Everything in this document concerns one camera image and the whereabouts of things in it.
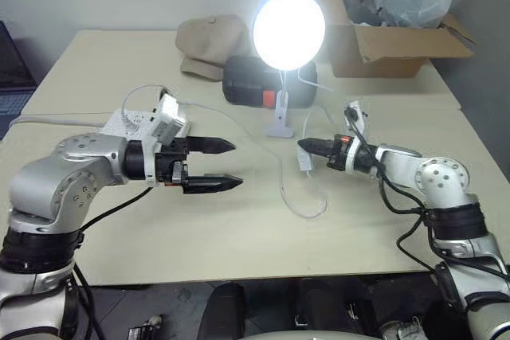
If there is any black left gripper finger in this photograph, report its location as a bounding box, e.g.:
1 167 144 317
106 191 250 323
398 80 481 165
186 135 237 156
182 173 245 197

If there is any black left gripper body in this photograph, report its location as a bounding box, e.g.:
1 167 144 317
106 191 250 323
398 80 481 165
155 135 193 196

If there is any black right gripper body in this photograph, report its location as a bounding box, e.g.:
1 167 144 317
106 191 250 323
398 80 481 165
325 132 356 173

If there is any white inline cord switch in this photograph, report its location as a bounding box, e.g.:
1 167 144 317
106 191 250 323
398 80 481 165
296 144 316 174

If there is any white round desk lamp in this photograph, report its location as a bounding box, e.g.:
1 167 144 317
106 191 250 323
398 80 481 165
252 0 328 139

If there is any white power strip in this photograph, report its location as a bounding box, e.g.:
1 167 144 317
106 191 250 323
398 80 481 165
98 107 161 139

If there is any black case with orange latch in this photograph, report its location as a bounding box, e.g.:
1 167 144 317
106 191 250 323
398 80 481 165
222 54 319 109

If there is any beige flat cap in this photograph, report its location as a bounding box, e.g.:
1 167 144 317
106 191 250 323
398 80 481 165
175 14 253 82

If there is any brown cardboard box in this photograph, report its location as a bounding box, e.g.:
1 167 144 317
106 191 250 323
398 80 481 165
295 0 477 79

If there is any pale robot torso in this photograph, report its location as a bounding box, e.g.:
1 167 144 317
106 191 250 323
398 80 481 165
237 328 384 340

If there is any dark laptop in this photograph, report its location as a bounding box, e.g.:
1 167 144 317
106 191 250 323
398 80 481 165
0 20 38 141

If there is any white sneaker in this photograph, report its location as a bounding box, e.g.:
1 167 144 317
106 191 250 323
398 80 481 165
379 315 434 340

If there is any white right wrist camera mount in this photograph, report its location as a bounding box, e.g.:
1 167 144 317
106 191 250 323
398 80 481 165
343 97 371 176

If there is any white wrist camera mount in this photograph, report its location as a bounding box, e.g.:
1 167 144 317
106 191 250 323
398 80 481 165
343 97 371 176
142 91 193 182

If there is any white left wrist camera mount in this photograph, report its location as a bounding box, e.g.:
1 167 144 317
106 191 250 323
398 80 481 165
142 91 193 182

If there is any thin white lamp cord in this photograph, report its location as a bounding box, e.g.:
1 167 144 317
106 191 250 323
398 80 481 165
121 68 335 221

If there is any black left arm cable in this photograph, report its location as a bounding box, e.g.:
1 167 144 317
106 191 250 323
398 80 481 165
59 185 155 340

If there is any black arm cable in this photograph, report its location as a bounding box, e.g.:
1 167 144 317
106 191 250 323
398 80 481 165
345 107 510 319
59 185 155 340

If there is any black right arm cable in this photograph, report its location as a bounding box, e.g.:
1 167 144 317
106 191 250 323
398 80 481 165
345 107 510 319

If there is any grey power strip cable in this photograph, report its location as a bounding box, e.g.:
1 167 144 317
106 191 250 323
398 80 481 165
10 113 112 129

